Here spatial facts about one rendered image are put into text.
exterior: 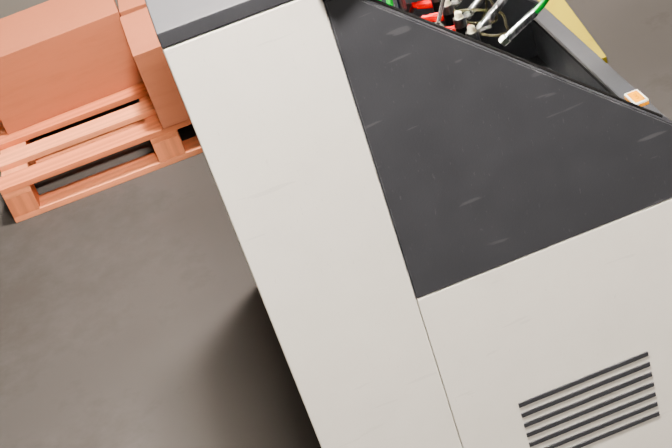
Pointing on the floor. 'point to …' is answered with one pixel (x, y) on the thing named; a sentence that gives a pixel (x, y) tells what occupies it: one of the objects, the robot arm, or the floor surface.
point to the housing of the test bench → (298, 185)
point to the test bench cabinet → (563, 342)
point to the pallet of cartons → (84, 95)
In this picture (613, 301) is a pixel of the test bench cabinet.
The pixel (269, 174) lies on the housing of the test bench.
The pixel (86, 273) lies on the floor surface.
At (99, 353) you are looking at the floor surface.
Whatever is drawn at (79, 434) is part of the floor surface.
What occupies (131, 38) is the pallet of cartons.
